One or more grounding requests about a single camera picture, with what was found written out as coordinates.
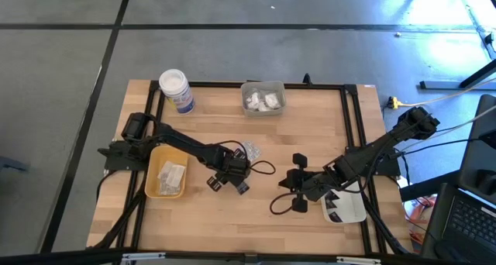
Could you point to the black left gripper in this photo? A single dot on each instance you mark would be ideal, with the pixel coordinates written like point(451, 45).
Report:
point(240, 168)

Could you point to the black crossbar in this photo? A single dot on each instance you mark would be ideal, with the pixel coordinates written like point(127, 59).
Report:
point(58, 257)

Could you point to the black monitor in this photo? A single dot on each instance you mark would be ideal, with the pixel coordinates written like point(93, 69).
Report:
point(480, 160)

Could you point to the white disinfecting wipes canister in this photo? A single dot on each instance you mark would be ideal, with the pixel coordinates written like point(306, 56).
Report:
point(176, 90)

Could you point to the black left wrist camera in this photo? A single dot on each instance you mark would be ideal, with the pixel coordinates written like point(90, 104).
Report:
point(226, 158)

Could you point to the black aluminium table frame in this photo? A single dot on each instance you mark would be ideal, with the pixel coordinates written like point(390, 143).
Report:
point(329, 86)

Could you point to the yellow plastic bin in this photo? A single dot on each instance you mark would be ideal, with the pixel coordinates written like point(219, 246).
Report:
point(152, 189)

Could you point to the blue-grey floor object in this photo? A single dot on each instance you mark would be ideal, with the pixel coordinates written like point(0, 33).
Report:
point(13, 164)

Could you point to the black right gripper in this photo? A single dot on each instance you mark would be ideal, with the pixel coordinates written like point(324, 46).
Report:
point(299, 160)

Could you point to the black table leg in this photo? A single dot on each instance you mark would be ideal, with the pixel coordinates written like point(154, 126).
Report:
point(480, 73)

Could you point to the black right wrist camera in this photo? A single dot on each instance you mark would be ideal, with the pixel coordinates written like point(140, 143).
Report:
point(314, 181)

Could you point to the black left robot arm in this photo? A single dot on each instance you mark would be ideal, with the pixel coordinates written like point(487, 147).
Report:
point(186, 143)

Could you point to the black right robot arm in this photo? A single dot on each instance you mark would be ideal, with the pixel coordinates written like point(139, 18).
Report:
point(368, 153)

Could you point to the black laptop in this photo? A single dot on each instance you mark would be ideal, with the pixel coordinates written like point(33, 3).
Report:
point(465, 226)

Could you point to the black frame clamp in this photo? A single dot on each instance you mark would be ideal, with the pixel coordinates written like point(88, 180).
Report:
point(307, 79)

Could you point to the silver bracket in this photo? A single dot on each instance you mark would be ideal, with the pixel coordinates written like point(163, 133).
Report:
point(143, 256)
point(358, 260)

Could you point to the black stand beam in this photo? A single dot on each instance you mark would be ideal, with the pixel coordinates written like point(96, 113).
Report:
point(426, 187)

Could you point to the grey metal table foot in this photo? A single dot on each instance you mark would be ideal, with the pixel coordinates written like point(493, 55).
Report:
point(441, 85)

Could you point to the grey plastic bin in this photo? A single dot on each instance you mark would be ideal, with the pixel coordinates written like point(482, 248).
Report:
point(245, 112)

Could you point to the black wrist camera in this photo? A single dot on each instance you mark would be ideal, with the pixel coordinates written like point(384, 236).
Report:
point(226, 158)
point(314, 181)

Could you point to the white plastic bin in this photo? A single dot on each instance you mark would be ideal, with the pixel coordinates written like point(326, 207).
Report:
point(352, 210)

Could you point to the clear bag of cotton swabs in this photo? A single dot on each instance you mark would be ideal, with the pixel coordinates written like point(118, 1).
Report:
point(253, 101)

